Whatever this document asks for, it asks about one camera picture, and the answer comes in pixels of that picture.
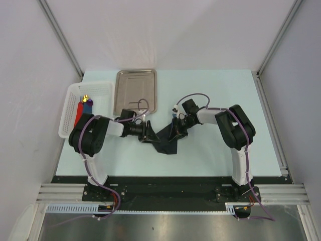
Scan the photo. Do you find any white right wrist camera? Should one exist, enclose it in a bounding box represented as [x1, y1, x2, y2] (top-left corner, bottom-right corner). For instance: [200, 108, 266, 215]
[172, 105, 185, 119]

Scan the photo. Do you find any blue rolled napkin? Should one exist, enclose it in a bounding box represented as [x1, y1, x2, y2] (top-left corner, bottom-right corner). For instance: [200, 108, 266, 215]
[83, 102, 92, 114]

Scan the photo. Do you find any gold metal fork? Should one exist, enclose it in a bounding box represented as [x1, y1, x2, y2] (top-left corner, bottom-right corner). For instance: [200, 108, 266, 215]
[82, 95, 90, 102]

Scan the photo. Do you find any black paper napkin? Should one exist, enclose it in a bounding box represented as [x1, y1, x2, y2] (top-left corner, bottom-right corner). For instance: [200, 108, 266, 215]
[152, 124, 178, 155]

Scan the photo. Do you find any red rolled napkin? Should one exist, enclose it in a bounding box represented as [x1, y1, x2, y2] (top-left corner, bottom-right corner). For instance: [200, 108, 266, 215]
[74, 102, 84, 127]

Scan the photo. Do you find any aluminium frame rail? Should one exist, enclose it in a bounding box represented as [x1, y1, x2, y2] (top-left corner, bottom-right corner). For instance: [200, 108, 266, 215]
[36, 184, 85, 203]

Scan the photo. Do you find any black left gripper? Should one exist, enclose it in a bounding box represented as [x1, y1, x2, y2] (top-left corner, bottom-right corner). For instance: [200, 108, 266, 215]
[128, 120, 160, 144]

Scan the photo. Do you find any stainless steel tray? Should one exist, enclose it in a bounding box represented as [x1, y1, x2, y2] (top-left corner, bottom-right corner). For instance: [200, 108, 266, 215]
[114, 69, 157, 115]

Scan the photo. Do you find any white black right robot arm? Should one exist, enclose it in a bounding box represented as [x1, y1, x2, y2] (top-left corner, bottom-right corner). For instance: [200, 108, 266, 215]
[167, 99, 256, 201]

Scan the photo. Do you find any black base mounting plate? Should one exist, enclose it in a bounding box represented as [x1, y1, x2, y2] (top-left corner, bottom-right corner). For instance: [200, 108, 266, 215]
[51, 176, 290, 220]

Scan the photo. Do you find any white slotted cable duct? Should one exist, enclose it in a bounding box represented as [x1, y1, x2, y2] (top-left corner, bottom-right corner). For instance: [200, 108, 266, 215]
[47, 204, 99, 213]

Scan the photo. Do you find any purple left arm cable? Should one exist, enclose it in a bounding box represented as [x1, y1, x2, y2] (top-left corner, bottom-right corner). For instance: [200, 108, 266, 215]
[47, 98, 150, 228]

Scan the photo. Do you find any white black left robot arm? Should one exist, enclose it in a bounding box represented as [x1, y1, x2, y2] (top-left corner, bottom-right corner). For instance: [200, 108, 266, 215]
[68, 109, 161, 201]

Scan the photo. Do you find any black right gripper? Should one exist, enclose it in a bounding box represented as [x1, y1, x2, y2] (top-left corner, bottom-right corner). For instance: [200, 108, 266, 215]
[168, 116, 196, 143]

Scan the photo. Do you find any white perforated plastic basket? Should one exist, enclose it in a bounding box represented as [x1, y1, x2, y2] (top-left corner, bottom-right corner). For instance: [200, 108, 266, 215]
[58, 81, 114, 139]

